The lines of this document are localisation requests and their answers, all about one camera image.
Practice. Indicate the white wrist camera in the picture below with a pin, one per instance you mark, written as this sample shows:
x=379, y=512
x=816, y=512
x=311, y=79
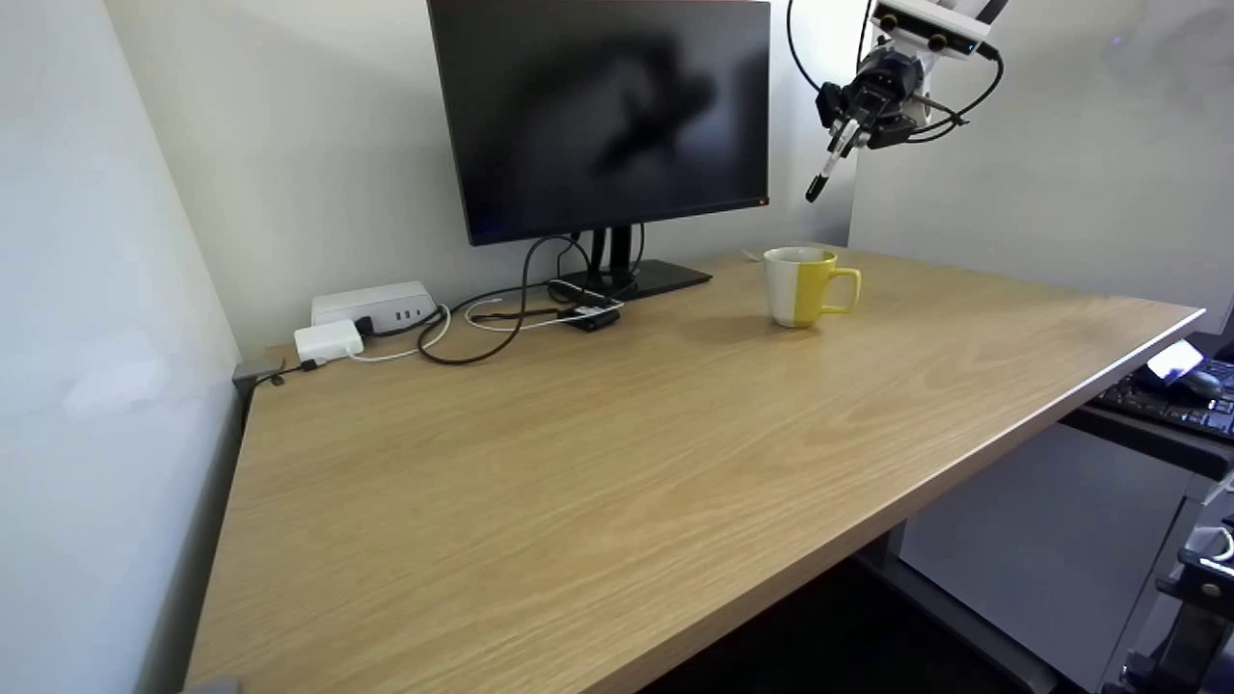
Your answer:
x=940, y=24

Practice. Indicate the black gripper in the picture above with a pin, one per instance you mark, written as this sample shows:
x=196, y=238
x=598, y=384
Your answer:
x=874, y=106

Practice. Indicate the black monitor stand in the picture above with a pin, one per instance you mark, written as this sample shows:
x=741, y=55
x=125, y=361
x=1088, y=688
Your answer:
x=618, y=272

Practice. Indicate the small white adapter box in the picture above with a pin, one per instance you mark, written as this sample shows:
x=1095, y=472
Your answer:
x=326, y=341

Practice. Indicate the white marker pen black cap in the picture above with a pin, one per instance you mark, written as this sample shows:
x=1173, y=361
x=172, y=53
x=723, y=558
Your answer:
x=822, y=174

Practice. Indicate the small black dongle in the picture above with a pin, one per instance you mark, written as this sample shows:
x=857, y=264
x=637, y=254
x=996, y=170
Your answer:
x=593, y=318

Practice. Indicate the black keyboard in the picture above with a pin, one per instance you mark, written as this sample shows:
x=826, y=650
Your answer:
x=1187, y=415

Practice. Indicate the black metal clamp stand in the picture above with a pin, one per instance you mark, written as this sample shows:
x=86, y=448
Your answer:
x=1194, y=630

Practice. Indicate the white power strip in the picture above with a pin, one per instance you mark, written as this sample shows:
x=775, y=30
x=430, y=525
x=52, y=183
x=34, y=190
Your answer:
x=377, y=310

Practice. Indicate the white and yellow mug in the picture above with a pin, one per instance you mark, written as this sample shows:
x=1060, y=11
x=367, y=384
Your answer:
x=808, y=282

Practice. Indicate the black computer monitor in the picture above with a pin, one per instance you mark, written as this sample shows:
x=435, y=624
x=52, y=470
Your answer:
x=593, y=114

